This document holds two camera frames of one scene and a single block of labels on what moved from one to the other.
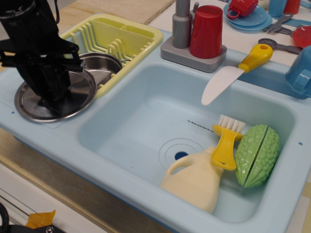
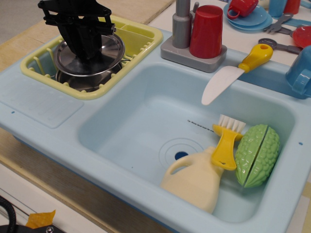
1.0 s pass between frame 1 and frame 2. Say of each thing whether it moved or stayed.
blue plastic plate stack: stayed
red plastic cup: stayed
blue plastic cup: stayed
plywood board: stayed
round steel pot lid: moved
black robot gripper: moved
